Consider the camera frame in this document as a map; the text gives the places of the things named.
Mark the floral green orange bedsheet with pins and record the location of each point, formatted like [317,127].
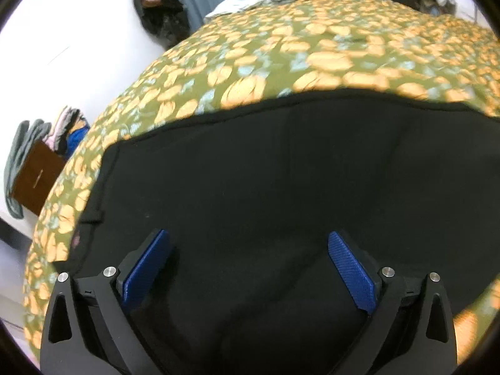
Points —
[312,47]

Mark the black pants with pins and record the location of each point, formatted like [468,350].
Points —
[254,183]

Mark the white pillow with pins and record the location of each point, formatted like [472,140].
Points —
[250,0]

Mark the dark hanging clothes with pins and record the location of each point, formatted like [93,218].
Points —
[160,7]

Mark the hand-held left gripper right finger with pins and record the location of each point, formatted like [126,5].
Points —
[351,273]

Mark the brown wooden cabinet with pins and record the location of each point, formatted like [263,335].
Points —
[35,175]

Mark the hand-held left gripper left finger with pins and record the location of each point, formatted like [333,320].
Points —
[146,269]

